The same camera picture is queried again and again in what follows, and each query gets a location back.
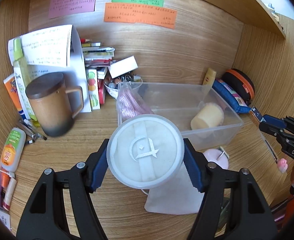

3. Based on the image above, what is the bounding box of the orange label tube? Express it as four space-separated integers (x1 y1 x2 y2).
0 127 27 173

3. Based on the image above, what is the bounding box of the white printed paper sheet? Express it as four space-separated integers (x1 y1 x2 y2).
8 24 74 68

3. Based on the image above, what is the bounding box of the small white cardboard box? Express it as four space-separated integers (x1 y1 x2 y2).
109 56 139 79

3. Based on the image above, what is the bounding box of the blue patchwork pouch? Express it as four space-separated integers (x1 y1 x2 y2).
212 79 252 114

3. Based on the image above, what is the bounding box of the yellow tube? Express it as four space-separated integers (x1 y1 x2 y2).
202 68 217 86

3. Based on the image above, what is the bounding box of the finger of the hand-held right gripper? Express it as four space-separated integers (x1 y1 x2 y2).
262 114 287 131
259 121 290 144

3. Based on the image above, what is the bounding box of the round clear powder puff container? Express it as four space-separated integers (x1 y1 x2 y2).
106 114 185 190

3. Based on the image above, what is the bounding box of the green spray bottle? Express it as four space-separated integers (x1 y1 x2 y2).
12 37 41 127

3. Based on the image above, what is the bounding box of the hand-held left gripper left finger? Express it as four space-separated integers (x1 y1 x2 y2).
16 139 110 240

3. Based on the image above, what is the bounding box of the red book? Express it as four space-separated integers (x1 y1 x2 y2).
97 66 109 105

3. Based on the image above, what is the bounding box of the stack of books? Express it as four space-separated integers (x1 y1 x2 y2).
81 41 115 68

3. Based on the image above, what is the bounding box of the pink paper note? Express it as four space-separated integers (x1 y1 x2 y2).
48 0 98 20

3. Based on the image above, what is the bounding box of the wooden desktop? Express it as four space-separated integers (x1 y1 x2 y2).
0 75 294 240

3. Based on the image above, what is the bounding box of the white drawstring cloth pouch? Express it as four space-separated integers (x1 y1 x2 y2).
144 165 205 215

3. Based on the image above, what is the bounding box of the pink round case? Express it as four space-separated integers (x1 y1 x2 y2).
202 149 230 170

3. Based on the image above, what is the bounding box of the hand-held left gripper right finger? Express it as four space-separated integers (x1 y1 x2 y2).
183 138 278 240

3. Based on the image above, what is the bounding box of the clear plastic storage box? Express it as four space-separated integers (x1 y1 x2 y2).
117 81 245 152

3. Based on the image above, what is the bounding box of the black case with orange zipper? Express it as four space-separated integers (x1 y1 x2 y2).
222 69 255 105

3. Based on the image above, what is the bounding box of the orange and white box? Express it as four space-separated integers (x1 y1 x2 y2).
3 73 28 119

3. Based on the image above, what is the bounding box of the orange lip balm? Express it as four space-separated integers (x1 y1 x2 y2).
0 171 11 195

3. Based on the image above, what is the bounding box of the fruit print book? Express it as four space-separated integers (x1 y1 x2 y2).
86 67 100 110

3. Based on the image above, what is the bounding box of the orange paper note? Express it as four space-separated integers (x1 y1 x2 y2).
103 2 177 30

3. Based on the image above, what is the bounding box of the wooden shelf board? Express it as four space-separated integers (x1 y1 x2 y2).
233 0 287 39

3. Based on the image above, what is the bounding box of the metal nail clipper set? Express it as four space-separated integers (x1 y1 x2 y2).
18 119 48 144

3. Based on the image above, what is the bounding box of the pink cat paw pen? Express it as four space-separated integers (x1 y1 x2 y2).
260 129 287 173

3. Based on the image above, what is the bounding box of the bowl of small trinkets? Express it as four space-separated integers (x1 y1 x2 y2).
103 74 143 99

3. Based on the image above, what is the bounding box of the brown mug with lid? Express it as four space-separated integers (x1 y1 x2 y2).
25 72 84 137

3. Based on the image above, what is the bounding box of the beige tube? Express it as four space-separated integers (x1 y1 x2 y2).
3 177 18 210

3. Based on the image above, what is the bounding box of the pink mesh bag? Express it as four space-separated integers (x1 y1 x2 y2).
116 86 154 119

